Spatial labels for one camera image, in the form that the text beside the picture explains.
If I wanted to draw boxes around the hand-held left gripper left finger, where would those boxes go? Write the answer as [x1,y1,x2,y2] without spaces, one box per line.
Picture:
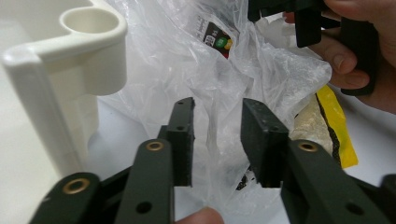
[157,96,196,187]

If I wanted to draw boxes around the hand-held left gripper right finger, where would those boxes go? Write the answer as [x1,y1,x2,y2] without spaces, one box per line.
[241,98,290,189]

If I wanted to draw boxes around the clear plastic bag smiley print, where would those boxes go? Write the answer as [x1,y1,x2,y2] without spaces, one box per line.
[99,0,360,224]

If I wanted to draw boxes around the white sheet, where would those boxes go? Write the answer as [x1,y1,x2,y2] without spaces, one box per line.
[87,85,396,224]

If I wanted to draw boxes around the dark red snack packet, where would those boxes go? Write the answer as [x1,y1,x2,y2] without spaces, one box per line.
[202,21,233,60]

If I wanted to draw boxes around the white plastic bin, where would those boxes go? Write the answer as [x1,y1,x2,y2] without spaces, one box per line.
[0,0,129,224]

